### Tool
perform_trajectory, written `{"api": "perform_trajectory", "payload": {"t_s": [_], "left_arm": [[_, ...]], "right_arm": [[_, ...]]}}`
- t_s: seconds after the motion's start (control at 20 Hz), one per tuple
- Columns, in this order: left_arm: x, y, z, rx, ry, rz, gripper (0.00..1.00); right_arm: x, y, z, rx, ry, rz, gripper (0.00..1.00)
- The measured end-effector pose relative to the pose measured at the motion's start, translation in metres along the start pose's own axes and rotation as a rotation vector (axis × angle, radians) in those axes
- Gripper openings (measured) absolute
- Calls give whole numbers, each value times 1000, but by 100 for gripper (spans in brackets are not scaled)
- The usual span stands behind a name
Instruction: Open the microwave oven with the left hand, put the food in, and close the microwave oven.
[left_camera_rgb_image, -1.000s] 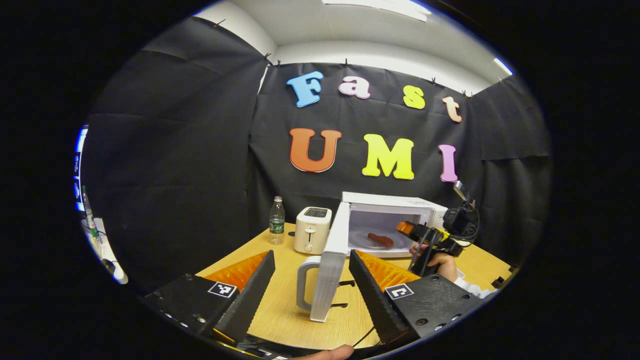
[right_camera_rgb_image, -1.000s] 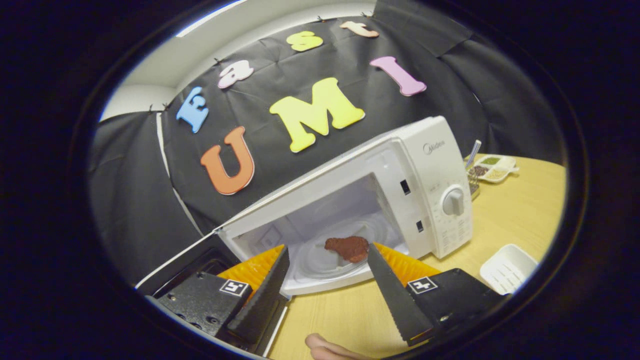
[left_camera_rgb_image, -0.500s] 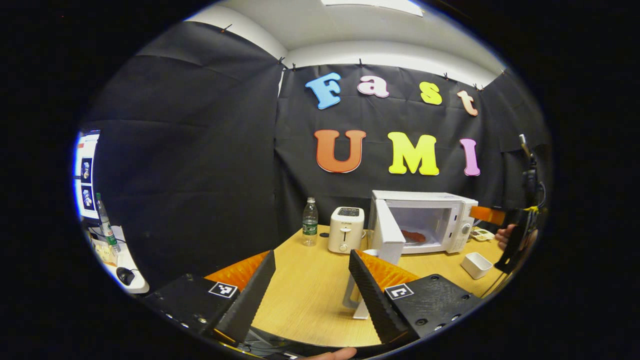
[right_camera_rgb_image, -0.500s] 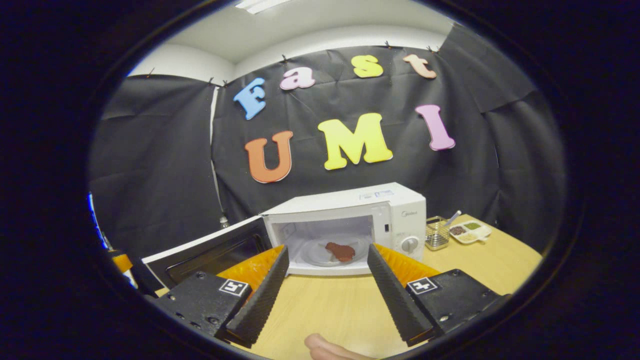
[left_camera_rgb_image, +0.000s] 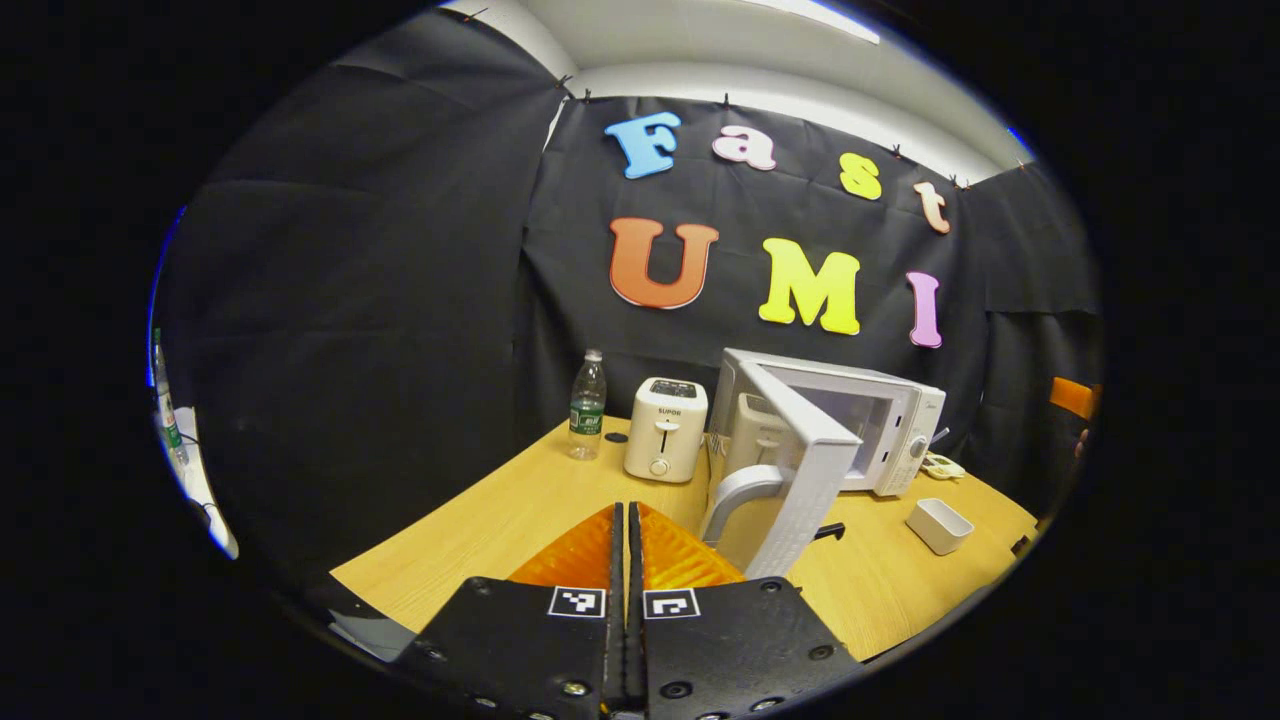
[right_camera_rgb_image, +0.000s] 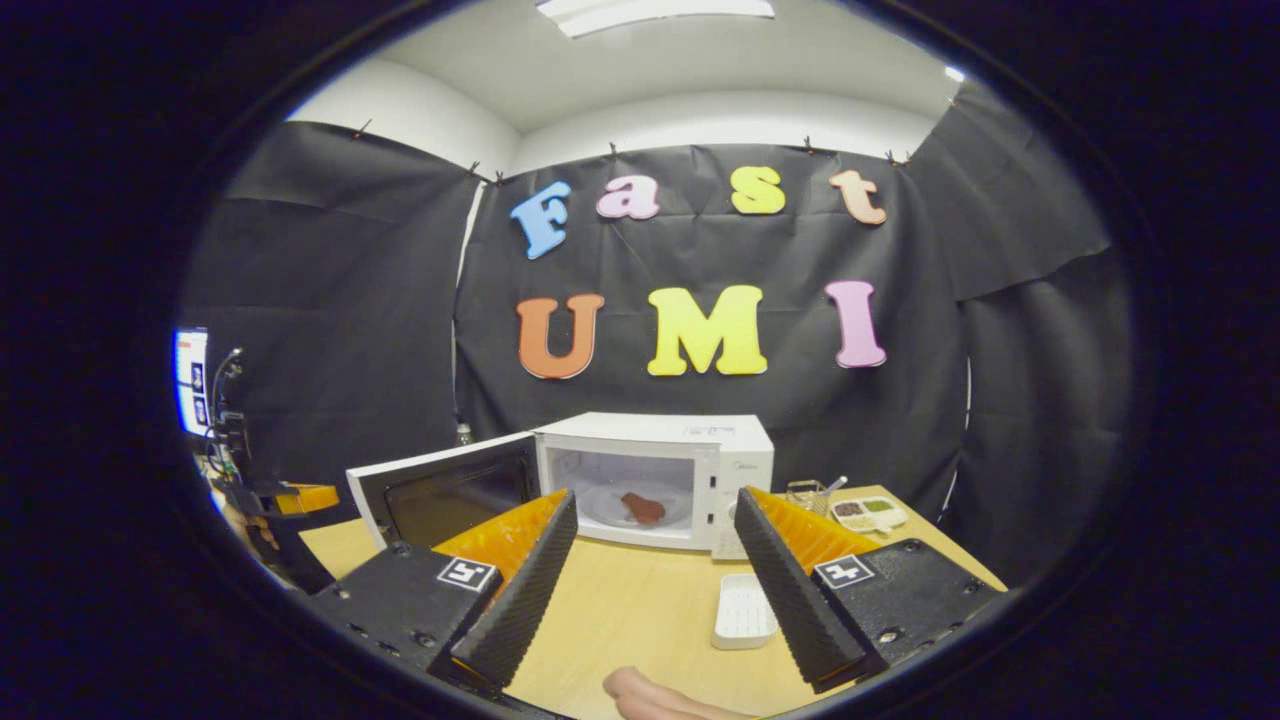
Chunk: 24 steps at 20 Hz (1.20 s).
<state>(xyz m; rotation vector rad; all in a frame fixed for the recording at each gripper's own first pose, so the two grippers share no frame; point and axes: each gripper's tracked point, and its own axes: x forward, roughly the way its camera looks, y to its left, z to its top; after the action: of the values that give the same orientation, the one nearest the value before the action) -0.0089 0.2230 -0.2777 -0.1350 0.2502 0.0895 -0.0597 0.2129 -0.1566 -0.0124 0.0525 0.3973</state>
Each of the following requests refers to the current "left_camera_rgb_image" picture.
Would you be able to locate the small white rectangular dish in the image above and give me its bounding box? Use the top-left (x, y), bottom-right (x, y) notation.
top-left (905, 497), bottom-right (976, 557)

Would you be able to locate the white side table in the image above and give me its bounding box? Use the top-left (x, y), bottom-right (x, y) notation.
top-left (173, 404), bottom-right (242, 562)

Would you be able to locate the white microwave oven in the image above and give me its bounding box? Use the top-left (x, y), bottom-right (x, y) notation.
top-left (699, 347), bottom-right (947, 580)

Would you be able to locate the black backdrop cloth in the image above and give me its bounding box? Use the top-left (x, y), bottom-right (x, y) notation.
top-left (158, 8), bottom-right (1107, 603)

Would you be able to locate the white toaster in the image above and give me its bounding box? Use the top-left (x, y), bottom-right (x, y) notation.
top-left (623, 377), bottom-right (710, 485)

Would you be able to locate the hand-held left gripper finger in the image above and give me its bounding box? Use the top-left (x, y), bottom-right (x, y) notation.
top-left (394, 502), bottom-right (628, 720)
top-left (627, 502), bottom-right (867, 720)

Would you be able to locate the clear water bottle green label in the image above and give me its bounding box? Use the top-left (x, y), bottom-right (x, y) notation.
top-left (567, 348), bottom-right (609, 462)
top-left (151, 327), bottom-right (192, 470)

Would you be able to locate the long ceiling light panel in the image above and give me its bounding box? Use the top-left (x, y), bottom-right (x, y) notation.
top-left (758, 0), bottom-right (883, 45)

